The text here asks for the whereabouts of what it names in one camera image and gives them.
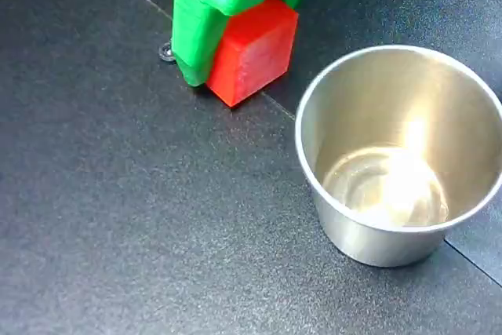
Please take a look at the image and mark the stainless steel cup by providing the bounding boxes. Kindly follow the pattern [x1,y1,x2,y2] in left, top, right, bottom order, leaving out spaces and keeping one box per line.
[294,44,502,268]

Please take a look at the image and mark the red cube block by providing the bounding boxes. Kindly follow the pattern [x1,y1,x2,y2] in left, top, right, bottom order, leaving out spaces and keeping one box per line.
[206,0,300,108]

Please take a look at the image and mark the black flat screwed plate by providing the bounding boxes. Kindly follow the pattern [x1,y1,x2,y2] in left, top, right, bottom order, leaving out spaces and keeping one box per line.
[158,41,176,64]

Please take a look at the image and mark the black table mat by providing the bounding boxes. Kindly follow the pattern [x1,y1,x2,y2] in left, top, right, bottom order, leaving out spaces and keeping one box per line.
[0,0,502,335]

